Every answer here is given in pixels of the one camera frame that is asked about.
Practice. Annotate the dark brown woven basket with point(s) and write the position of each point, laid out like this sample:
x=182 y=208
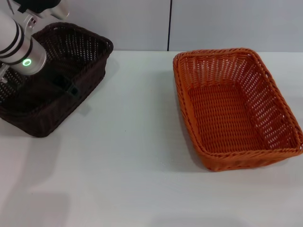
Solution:
x=75 y=54

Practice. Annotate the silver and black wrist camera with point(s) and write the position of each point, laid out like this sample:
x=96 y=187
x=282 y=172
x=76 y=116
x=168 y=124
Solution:
x=47 y=7

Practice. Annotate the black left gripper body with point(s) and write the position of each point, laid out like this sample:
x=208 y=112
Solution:
x=38 y=84

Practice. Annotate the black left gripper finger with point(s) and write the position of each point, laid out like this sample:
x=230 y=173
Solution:
x=72 y=91
x=61 y=80

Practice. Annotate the white and silver left robot arm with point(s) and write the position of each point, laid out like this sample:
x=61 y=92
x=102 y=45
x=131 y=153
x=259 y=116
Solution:
x=16 y=45

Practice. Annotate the orange woven basket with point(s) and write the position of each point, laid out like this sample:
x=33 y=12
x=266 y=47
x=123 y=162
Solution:
x=225 y=113

